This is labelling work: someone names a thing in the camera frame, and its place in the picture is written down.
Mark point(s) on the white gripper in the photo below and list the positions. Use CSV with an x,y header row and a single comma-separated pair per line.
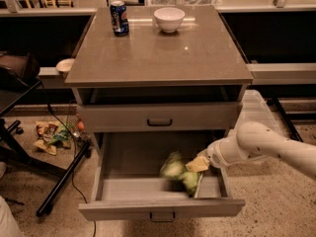
x,y
214,155

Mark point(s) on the green jalapeno chip bag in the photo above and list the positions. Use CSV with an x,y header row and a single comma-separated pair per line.
x,y
175,170

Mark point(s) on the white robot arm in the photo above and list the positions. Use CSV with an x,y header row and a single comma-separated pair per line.
x,y
298,155

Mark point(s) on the closed grey top drawer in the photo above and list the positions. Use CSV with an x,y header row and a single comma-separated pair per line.
x,y
131,118

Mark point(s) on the open grey middle drawer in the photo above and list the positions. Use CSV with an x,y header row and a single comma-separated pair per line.
x,y
128,185

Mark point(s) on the grey drawer cabinet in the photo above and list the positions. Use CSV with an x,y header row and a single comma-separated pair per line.
x,y
199,63

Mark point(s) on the dark bag on table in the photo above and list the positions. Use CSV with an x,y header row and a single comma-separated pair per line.
x,y
17,71

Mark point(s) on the clear plastic storage bin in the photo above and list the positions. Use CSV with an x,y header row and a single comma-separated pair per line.
x,y
255,116

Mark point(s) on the white ceramic bowl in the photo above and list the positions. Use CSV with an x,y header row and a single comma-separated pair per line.
x,y
169,19

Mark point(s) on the pile of snack bags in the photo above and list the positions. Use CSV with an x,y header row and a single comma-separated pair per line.
x,y
50,135

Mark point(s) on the blue soda can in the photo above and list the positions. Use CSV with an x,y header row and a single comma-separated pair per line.
x,y
120,23

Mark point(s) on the small wire basket with fruit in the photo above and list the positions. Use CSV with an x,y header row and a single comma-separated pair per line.
x,y
74,123

